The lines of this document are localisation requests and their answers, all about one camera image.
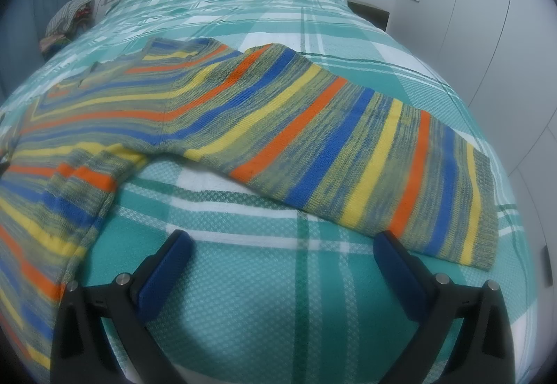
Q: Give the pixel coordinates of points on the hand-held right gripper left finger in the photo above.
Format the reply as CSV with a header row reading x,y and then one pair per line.
x,y
162,275

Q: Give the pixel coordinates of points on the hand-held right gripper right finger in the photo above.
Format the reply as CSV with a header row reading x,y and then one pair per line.
x,y
402,275

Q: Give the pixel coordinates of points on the striped knit sweater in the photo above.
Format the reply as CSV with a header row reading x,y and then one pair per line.
x,y
270,114

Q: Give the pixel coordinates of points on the pile of colourful clothes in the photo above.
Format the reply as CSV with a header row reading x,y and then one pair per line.
x,y
67,23

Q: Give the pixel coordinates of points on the green plaid bed sheet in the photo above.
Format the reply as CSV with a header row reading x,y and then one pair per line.
x,y
243,279

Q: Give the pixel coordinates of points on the white wardrobe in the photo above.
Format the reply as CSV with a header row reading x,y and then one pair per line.
x,y
470,18

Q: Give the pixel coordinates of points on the dark bedside table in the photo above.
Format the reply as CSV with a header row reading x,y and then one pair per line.
x,y
370,10

